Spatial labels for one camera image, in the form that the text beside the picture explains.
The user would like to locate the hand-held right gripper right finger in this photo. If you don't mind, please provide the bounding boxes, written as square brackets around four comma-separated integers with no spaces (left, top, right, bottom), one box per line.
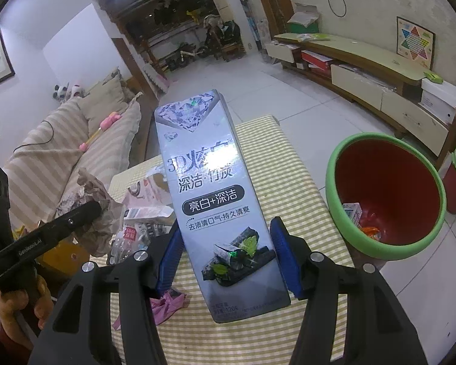
[270,216,430,365]

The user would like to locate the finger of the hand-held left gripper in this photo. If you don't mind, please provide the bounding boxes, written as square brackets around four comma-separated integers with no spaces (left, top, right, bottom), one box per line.
[47,201,102,244]

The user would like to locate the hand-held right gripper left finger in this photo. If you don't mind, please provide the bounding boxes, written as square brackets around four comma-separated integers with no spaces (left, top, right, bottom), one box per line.
[27,218,187,365]

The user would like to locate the brown paper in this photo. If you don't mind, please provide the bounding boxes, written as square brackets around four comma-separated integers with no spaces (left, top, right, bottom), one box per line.
[57,167,124,249]

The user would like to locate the clear plastic bottle red label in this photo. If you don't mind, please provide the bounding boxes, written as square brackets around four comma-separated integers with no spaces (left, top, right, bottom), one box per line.
[110,224,153,265]

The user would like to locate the silver toothpaste box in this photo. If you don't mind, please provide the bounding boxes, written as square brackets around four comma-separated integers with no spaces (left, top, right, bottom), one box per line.
[154,89,291,324]

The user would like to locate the large red bin green rim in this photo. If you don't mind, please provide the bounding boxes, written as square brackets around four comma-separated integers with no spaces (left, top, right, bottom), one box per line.
[326,134,447,261]

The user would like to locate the person's left hand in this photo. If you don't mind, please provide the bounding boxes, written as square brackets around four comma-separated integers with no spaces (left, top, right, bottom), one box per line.
[0,274,57,331]

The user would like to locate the brown cardboard box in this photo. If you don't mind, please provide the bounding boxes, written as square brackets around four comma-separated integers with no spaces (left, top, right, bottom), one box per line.
[42,232,91,270]

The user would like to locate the pink plastic wrapper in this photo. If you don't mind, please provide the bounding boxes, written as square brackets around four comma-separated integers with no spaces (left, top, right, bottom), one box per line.
[112,289,187,331]

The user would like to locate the pink white torn packet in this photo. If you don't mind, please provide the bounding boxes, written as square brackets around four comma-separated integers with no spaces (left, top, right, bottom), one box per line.
[122,165,175,225]

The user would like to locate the yellow checked tablecloth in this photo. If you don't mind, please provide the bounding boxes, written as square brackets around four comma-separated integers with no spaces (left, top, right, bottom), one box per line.
[89,115,356,365]

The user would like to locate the striped beige sofa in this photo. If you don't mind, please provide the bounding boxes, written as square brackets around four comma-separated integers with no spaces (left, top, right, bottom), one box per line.
[2,70,153,236]

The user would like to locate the small white blue carton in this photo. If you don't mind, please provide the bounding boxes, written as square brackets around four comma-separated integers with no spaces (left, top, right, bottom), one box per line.
[340,202,363,231]

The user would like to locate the pink toy stick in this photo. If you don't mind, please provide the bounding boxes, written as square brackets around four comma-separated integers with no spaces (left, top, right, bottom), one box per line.
[79,111,122,153]

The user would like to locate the beige sofa cushion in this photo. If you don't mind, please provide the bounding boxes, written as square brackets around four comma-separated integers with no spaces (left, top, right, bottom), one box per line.
[78,72,128,137]

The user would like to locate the pink frilled cloth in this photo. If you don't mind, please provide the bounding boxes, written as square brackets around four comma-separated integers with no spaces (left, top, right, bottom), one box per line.
[146,69,170,94]

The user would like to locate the white balance bike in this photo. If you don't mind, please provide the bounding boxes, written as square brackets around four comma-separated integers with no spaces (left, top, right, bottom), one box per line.
[167,43,209,71]

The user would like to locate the red flat box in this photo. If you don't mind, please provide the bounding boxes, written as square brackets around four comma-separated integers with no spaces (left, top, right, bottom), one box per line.
[301,50,333,70]

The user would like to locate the curved cream tv cabinet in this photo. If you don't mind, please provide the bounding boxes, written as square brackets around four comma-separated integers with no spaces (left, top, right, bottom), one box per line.
[265,32,456,158]

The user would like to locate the white cardboard box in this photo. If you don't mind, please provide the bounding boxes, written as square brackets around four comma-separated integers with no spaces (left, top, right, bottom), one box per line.
[418,78,456,124]

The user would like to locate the dark baby stroller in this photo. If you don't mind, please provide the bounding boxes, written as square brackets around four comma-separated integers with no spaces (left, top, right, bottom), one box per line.
[203,14,242,61]

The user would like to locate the green open cardboard box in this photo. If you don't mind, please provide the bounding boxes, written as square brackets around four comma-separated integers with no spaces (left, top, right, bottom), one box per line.
[287,3,322,34]

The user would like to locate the star checkers board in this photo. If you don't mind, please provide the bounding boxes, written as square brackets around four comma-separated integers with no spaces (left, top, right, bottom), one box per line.
[396,16,436,70]

